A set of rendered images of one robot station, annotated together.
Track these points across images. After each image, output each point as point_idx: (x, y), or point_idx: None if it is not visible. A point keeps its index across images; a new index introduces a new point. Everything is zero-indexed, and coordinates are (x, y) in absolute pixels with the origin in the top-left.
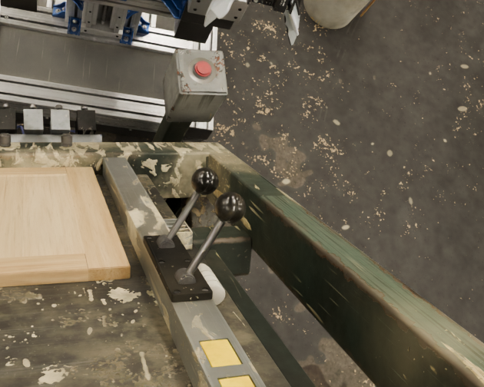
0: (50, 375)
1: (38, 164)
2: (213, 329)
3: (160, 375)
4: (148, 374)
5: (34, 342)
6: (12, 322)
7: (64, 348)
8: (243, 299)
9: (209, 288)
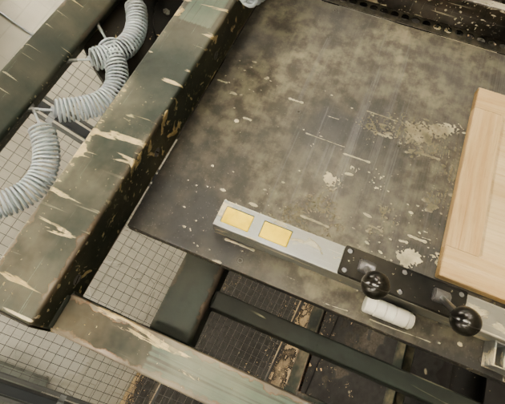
0: (330, 178)
1: None
2: (299, 246)
3: (300, 222)
4: (305, 218)
5: (368, 184)
6: (397, 183)
7: (354, 195)
8: (406, 383)
9: (345, 272)
